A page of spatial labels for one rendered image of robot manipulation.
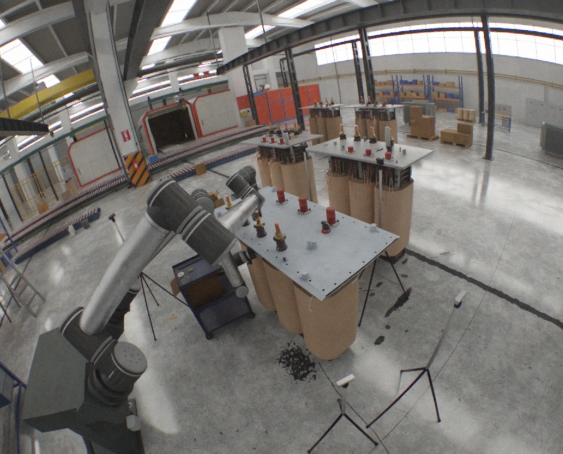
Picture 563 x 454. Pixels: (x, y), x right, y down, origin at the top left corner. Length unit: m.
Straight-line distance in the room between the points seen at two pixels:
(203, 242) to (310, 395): 1.97
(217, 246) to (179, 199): 0.22
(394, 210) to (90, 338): 3.07
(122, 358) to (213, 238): 0.77
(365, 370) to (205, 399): 1.62
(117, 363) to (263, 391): 1.66
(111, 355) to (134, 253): 0.56
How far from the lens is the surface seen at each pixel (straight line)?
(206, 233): 0.92
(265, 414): 2.56
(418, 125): 11.03
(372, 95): 11.13
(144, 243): 1.02
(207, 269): 2.69
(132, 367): 1.33
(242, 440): 2.55
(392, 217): 3.19
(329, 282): 1.47
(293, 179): 4.41
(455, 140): 10.52
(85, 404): 1.56
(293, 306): 2.35
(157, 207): 0.97
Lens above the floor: 2.38
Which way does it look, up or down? 30 degrees down
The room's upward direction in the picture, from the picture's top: 12 degrees counter-clockwise
